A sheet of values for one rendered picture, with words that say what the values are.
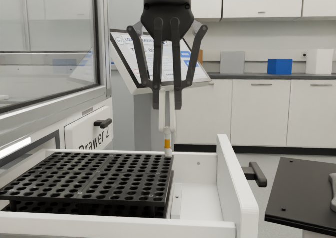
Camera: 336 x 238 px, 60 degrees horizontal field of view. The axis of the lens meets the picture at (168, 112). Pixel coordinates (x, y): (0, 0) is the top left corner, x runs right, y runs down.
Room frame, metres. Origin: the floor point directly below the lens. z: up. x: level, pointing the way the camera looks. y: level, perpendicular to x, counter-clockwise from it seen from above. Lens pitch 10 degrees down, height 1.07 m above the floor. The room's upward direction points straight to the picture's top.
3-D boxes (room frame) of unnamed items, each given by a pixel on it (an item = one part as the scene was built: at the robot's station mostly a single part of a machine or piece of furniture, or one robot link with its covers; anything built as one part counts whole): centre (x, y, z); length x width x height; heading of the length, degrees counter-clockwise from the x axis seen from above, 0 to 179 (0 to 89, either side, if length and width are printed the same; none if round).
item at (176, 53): (0.48, -0.01, 1.08); 0.04 x 0.01 x 0.11; 175
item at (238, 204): (0.41, -0.09, 0.87); 0.29 x 0.02 x 0.11; 175
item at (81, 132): (0.75, 0.20, 0.87); 0.29 x 0.02 x 0.11; 175
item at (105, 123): (0.75, 0.17, 0.91); 0.07 x 0.04 x 0.01; 175
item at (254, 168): (0.40, -0.12, 0.91); 0.07 x 0.04 x 0.01; 175
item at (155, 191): (0.42, 0.01, 0.90); 0.18 x 0.02 x 0.01; 175
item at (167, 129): (0.48, 0.00, 0.93); 0.01 x 0.01 x 0.05
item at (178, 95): (0.48, -0.03, 1.01); 0.03 x 0.01 x 0.05; 85
